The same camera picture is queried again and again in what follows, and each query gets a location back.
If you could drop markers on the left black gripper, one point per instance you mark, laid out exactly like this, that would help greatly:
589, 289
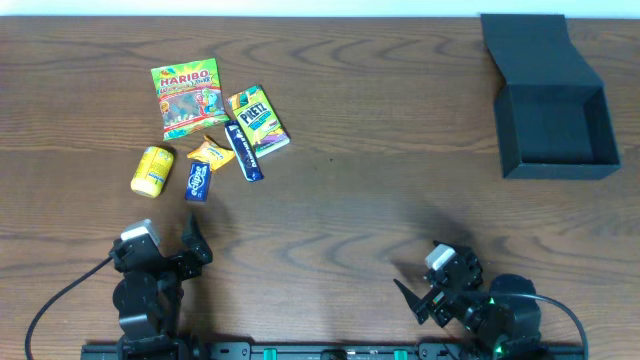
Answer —
176, 262

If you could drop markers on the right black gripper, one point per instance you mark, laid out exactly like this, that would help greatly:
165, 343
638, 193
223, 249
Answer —
431, 300

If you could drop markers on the blue Eclipse gum pack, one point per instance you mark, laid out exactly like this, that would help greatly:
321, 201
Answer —
198, 182

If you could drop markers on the small orange snack packet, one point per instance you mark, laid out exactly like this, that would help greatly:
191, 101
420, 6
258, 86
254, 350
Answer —
211, 153

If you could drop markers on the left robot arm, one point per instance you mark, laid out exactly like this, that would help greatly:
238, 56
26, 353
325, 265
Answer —
149, 296

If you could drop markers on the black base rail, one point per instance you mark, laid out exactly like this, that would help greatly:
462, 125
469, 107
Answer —
246, 351

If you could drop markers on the green Pretz snack box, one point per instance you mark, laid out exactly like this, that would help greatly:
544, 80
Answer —
257, 118

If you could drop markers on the Haribo gummy candy bag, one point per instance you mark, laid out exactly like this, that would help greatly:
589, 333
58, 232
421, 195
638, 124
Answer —
189, 97

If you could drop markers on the dark blue chocolate bar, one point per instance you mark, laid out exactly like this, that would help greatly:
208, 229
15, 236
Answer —
244, 153

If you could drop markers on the yellow Mentos gum bottle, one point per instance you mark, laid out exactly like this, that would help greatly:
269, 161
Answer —
152, 172

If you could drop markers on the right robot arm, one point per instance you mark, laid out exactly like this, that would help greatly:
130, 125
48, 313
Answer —
504, 326

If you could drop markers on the black gift box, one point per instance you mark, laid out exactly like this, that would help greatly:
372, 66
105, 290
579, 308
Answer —
552, 115

